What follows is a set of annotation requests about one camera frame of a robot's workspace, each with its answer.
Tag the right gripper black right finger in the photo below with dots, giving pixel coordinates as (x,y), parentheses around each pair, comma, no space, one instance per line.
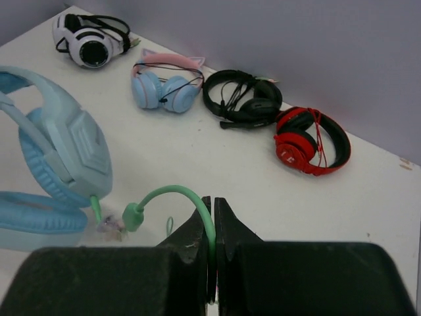
(258,277)

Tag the white black headphones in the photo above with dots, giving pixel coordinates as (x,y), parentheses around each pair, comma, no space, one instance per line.
(91,41)

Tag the light blue headphones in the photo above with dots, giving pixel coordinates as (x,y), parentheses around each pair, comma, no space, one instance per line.
(67,155)

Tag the red black headphones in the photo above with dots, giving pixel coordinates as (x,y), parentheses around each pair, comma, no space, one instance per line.
(299,144)

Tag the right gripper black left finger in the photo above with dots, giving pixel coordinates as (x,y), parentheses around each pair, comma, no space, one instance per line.
(168,279)

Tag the pink blue cat-ear headphones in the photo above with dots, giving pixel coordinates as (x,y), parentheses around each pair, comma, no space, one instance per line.
(176,94)

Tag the black headset with microphone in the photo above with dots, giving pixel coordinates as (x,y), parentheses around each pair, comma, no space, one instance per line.
(242,100)

